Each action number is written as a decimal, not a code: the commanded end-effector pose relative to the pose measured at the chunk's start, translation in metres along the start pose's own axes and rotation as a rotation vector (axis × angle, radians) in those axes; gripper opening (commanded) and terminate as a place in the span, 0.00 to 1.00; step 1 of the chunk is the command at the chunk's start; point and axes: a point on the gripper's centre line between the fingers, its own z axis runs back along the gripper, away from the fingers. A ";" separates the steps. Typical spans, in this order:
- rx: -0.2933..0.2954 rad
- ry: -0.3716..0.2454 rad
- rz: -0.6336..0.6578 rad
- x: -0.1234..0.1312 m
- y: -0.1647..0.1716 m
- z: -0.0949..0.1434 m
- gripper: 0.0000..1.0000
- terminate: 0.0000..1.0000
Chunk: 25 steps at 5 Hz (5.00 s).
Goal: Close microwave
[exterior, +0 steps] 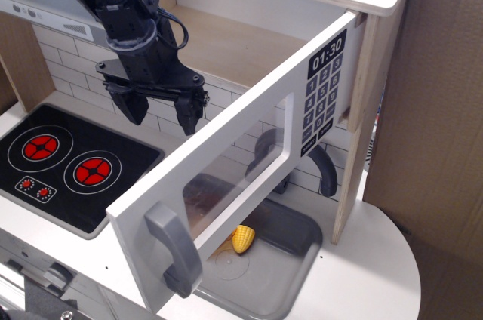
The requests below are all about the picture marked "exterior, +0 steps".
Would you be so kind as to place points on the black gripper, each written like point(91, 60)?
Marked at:
point(147, 65)

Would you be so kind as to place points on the white toy microwave door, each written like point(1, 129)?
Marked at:
point(172, 219)

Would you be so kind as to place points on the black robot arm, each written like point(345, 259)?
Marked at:
point(121, 14)

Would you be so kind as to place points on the white wooden microwave cabinet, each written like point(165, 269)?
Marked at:
point(289, 23)

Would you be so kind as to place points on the dark grey toy faucet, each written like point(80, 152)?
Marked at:
point(326, 173)

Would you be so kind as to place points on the black toy stovetop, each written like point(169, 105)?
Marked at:
point(69, 170)

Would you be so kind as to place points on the yellow toy corn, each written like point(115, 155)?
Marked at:
point(242, 238)

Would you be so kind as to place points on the grey range hood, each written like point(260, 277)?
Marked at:
point(66, 16)

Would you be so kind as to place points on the orange transparent toy pot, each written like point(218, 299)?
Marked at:
point(226, 245)

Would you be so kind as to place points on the grey oven knob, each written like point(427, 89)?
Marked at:
point(58, 276)

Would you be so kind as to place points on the grey toy sink basin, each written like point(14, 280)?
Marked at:
point(264, 281)

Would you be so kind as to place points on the brown cardboard box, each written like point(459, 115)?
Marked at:
point(426, 169)

